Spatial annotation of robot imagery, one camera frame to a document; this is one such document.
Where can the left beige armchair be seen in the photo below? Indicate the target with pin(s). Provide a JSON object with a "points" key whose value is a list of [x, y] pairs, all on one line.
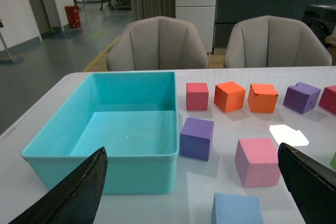
{"points": [[158, 43]]}

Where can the red fire box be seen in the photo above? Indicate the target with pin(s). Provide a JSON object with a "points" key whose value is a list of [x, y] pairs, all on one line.
{"points": [[73, 16]]}

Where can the dark red foam cube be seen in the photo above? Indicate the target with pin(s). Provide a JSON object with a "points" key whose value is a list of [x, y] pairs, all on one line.
{"points": [[328, 99]]}

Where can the chipped orange foam cube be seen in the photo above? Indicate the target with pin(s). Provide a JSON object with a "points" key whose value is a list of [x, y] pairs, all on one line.
{"points": [[262, 98]]}

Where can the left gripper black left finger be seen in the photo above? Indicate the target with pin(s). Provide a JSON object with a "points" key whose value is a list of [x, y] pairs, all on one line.
{"points": [[76, 198]]}

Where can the beige armchair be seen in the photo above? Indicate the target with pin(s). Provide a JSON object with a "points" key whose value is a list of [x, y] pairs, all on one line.
{"points": [[158, 43], [271, 41]]}

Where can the pink foam cube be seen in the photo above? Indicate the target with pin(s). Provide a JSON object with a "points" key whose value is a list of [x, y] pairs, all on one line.
{"points": [[256, 161]]}

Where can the notched purple foam cube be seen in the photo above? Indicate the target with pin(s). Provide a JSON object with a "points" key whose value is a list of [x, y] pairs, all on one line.
{"points": [[301, 97]]}

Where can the light blue foam cube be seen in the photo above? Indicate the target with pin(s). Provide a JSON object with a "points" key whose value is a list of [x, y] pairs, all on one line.
{"points": [[229, 208]]}

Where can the pink-red foam cube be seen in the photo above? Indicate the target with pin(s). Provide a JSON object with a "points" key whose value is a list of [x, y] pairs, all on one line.
{"points": [[197, 96]]}

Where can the white drawer cabinet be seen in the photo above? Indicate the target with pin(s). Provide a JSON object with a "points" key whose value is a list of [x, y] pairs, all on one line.
{"points": [[202, 14]]}

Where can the dark grey counter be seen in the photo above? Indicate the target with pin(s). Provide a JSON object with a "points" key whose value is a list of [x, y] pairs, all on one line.
{"points": [[317, 14]]}

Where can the green foam cube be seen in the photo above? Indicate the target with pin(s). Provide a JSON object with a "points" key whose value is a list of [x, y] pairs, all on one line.
{"points": [[333, 161]]}

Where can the right beige armchair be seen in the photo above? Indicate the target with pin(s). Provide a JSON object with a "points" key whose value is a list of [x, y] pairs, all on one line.
{"points": [[271, 41]]}

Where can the teal plastic bin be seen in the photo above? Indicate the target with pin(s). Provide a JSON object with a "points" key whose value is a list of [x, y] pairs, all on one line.
{"points": [[133, 115]]}

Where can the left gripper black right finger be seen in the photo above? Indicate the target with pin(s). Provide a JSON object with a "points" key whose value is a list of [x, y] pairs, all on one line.
{"points": [[311, 184]]}

